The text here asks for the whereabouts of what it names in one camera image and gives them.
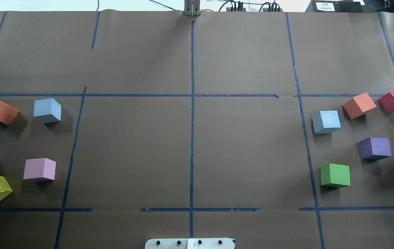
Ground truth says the orange foam block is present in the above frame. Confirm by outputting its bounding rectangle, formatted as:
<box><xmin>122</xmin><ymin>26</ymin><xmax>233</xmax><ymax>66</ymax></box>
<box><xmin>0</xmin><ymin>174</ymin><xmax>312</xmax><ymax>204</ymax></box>
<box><xmin>343</xmin><ymin>92</ymin><xmax>377</xmax><ymax>119</ymax></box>
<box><xmin>0</xmin><ymin>100</ymin><xmax>19</xmax><ymax>126</ymax></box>

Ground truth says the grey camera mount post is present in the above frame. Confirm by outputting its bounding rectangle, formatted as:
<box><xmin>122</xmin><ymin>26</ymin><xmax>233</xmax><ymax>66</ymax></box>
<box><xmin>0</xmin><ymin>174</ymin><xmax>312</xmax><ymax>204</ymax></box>
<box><xmin>183</xmin><ymin>0</ymin><xmax>201</xmax><ymax>16</ymax></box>

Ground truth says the orange foam block left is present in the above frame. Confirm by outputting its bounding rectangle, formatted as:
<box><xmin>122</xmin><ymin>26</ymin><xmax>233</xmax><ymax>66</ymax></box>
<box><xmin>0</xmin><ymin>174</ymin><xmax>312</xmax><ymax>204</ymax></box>
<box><xmin>0</xmin><ymin>100</ymin><xmax>19</xmax><ymax>126</ymax></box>

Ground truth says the purple foam block right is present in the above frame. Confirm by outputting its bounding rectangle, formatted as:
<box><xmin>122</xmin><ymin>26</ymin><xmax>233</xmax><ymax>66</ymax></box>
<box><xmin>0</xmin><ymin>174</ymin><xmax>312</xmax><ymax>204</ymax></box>
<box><xmin>358</xmin><ymin>137</ymin><xmax>392</xmax><ymax>161</ymax></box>

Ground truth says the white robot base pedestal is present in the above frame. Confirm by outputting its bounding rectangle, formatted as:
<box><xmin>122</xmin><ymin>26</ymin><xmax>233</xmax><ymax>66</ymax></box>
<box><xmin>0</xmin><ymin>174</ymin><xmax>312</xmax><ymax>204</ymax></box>
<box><xmin>144</xmin><ymin>238</ymin><xmax>236</xmax><ymax>249</ymax></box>

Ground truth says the orange foam block right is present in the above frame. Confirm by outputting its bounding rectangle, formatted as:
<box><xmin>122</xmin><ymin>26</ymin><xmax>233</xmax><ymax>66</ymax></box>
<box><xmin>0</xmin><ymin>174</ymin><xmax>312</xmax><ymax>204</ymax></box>
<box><xmin>343</xmin><ymin>92</ymin><xmax>377</xmax><ymax>119</ymax></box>

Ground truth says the black box with label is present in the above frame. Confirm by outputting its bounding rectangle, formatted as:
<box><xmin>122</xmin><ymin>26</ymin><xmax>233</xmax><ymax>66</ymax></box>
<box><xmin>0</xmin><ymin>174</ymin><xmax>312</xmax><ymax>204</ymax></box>
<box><xmin>305</xmin><ymin>0</ymin><xmax>363</xmax><ymax>13</ymax></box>

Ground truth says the pink foam block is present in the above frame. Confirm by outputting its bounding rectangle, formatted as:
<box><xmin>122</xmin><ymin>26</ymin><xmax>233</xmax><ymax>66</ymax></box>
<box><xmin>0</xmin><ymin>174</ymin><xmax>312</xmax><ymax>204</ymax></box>
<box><xmin>23</xmin><ymin>158</ymin><xmax>56</xmax><ymax>182</ymax></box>

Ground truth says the light blue foam block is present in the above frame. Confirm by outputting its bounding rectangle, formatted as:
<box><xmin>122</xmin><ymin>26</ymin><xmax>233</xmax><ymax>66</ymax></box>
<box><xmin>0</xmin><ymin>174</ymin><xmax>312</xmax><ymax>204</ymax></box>
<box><xmin>312</xmin><ymin>110</ymin><xmax>341</xmax><ymax>134</ymax></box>

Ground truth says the brown paper table cover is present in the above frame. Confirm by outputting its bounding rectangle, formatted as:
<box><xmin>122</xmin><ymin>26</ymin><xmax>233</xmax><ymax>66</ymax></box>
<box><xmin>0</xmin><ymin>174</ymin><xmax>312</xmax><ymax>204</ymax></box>
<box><xmin>0</xmin><ymin>10</ymin><xmax>394</xmax><ymax>249</ymax></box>

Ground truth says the green foam block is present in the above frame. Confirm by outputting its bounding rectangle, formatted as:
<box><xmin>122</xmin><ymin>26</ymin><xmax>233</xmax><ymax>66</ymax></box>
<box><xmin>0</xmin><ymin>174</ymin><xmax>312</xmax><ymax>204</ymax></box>
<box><xmin>320</xmin><ymin>164</ymin><xmax>351</xmax><ymax>188</ymax></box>

